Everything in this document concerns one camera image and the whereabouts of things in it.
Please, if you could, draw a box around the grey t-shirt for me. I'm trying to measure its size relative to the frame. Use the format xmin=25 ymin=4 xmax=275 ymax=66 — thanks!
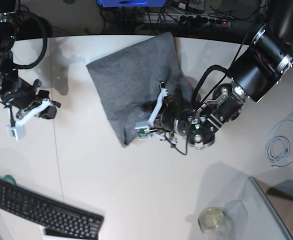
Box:
xmin=86 ymin=32 xmax=193 ymax=148

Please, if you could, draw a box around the clear plastic box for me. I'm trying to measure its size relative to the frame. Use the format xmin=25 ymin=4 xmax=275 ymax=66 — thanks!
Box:
xmin=225 ymin=176 xmax=293 ymax=240

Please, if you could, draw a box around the coiled white cable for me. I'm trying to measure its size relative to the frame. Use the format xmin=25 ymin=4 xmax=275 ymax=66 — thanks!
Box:
xmin=265 ymin=107 xmax=293 ymax=168

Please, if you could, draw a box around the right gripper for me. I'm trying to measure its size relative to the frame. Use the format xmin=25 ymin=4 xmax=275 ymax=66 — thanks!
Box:
xmin=1 ymin=79 xmax=61 ymax=141

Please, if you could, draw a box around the blue box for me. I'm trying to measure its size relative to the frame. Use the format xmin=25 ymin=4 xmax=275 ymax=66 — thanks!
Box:
xmin=97 ymin=0 xmax=166 ymax=8

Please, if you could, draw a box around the power strip with red light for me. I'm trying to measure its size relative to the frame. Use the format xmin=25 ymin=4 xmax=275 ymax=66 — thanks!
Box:
xmin=179 ymin=15 xmax=233 ymax=28

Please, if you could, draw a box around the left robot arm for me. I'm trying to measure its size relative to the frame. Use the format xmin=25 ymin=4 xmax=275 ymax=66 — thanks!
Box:
xmin=135 ymin=0 xmax=293 ymax=149

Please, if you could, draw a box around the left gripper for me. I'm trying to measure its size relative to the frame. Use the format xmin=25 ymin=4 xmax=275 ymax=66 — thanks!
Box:
xmin=134 ymin=81 xmax=183 ymax=148

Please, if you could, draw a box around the black computer keyboard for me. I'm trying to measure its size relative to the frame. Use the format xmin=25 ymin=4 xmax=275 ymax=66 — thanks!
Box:
xmin=0 ymin=178 xmax=104 ymax=240

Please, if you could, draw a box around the green tape roll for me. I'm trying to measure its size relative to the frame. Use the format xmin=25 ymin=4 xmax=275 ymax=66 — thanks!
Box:
xmin=2 ymin=175 xmax=17 ymax=186

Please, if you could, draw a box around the clear glass jar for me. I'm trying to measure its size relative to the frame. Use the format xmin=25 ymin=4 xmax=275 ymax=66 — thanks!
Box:
xmin=197 ymin=207 xmax=234 ymax=240

